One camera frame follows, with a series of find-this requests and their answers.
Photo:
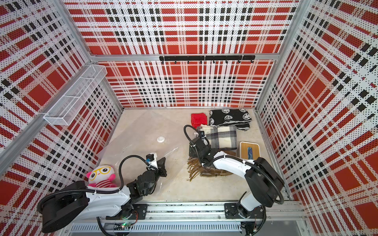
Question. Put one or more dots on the white mesh wall basket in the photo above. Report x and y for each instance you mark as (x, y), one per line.
(72, 101)

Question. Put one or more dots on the white box with cork lid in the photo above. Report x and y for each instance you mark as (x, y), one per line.
(248, 150)

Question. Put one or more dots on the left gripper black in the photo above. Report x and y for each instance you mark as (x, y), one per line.
(161, 167)

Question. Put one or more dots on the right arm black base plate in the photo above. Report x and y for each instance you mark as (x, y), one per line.
(237, 211)

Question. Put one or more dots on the aluminium front rail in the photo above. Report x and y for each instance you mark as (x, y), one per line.
(288, 219)

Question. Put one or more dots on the black wall hook rail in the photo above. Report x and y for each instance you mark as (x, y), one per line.
(207, 58)

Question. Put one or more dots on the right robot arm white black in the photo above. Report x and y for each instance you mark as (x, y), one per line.
(264, 182)

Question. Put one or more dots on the pink white plush toy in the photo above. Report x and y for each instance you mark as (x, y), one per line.
(102, 177)

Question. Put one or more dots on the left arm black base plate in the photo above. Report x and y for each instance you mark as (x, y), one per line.
(137, 211)

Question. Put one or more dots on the red knitted scarf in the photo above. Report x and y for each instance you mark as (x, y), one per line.
(198, 119)

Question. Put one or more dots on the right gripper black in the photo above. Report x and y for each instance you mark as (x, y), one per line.
(192, 153)

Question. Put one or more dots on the white vacuum bag valve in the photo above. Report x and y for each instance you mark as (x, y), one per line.
(160, 139)

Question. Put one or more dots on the grey white plaid scarf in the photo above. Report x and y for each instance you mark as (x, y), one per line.
(223, 137)

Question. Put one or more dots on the brown fringed scarf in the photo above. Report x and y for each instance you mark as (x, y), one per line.
(195, 168)

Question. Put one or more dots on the black smiley face scarf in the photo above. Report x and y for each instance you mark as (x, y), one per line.
(240, 118)

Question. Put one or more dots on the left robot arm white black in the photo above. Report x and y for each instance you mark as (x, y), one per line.
(101, 196)

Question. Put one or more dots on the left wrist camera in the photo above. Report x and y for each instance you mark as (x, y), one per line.
(151, 159)

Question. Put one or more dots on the clear plastic vacuum bag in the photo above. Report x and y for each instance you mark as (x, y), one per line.
(136, 133)

